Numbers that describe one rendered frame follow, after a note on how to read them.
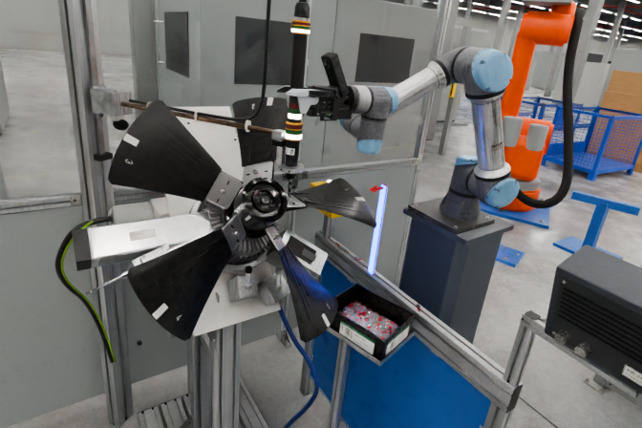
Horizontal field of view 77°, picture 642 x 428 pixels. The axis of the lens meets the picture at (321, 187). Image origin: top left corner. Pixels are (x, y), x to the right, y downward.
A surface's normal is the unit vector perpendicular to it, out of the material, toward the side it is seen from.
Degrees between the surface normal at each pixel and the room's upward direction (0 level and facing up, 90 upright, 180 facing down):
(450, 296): 90
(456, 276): 90
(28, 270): 90
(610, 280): 15
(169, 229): 50
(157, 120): 71
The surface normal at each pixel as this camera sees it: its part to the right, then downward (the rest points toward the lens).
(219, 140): 0.47, -0.34
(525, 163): -0.48, 0.26
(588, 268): -0.13, -0.87
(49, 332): 0.54, 0.33
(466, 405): -0.84, 0.11
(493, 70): 0.26, 0.27
